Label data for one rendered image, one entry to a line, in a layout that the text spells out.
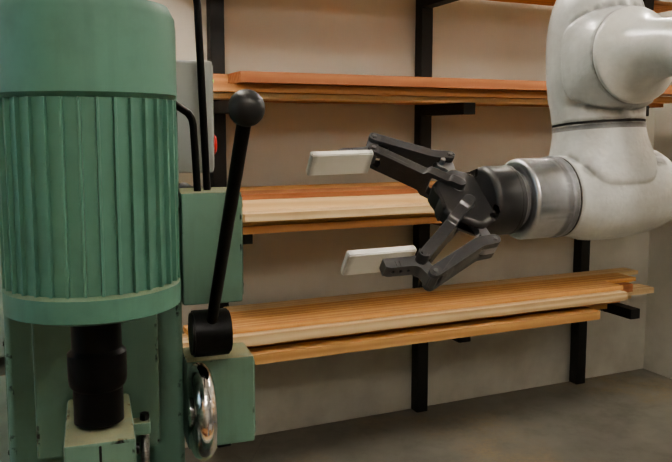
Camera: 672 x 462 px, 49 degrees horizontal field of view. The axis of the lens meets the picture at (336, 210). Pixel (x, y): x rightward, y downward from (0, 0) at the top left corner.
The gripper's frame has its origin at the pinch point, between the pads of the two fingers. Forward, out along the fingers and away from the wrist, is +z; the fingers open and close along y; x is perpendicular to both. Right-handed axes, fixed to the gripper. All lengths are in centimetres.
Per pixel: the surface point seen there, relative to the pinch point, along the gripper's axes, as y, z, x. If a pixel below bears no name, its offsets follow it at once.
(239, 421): -0.9, 5.4, -40.1
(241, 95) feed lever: 5.7, 9.7, 9.9
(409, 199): 140, -104, -149
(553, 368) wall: 114, -215, -264
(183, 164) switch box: 30.6, 9.7, -22.0
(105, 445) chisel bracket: -10.7, 23.0, -21.3
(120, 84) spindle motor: 10.1, 20.0, 7.9
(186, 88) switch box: 37.6, 8.9, -13.8
